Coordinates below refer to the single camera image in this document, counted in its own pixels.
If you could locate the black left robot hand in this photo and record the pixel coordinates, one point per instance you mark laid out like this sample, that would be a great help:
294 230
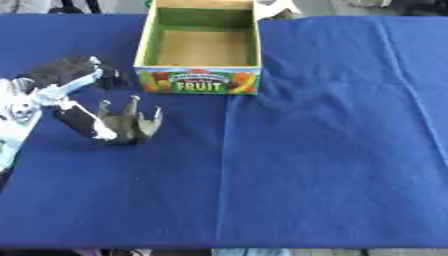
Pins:
61 70

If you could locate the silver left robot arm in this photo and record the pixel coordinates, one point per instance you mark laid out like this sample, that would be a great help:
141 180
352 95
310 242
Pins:
17 116

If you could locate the cardboard box with green inside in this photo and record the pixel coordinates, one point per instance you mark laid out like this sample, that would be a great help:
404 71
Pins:
201 81

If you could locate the grey toy animal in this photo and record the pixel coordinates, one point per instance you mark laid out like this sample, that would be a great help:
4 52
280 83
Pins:
133 125

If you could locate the white crumpled sheet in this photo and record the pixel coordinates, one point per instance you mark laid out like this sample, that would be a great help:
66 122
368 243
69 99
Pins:
275 8

